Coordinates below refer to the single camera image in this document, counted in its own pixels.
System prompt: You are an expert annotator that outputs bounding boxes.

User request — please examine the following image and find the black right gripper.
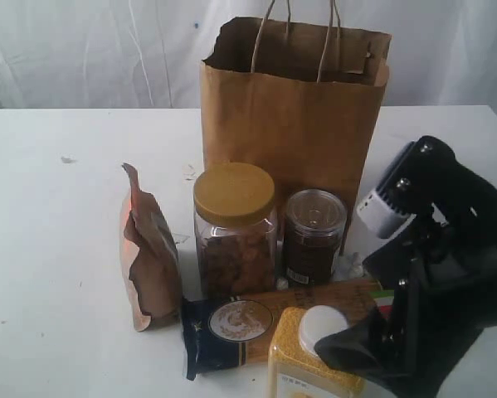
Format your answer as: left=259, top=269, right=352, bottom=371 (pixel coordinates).
left=314, top=136, right=497, bottom=397

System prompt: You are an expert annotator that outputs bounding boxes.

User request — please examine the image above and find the yellow grain bottle white cap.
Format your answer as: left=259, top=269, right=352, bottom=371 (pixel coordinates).
left=267, top=305, right=364, bottom=397

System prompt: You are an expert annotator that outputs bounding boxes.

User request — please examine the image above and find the brown paper shopping bag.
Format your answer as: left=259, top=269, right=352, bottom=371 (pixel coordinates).
left=197, top=0, right=393, bottom=254

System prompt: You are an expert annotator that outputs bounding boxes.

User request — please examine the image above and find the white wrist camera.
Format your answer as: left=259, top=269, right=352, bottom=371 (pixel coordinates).
left=355, top=140, right=418, bottom=240

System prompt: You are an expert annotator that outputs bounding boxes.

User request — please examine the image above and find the crumpled brown paper pouch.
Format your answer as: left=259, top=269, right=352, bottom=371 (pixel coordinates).
left=119, top=163, right=183, bottom=332

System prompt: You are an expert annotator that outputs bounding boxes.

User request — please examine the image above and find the dark tea jar clear lid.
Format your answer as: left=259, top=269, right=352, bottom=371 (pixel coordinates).
left=282, top=189, right=348, bottom=285

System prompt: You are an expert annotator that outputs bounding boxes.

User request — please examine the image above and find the clear jar with gold lid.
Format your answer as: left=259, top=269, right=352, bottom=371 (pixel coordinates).
left=193, top=163, right=278, bottom=298

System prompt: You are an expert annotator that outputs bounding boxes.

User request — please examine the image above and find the white backdrop curtain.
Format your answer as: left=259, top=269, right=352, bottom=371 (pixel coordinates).
left=0, top=1, right=497, bottom=114

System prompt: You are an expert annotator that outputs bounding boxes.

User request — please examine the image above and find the spaghetti packet with Italian flag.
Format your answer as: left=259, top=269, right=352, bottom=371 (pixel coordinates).
left=181, top=279, right=393, bottom=381

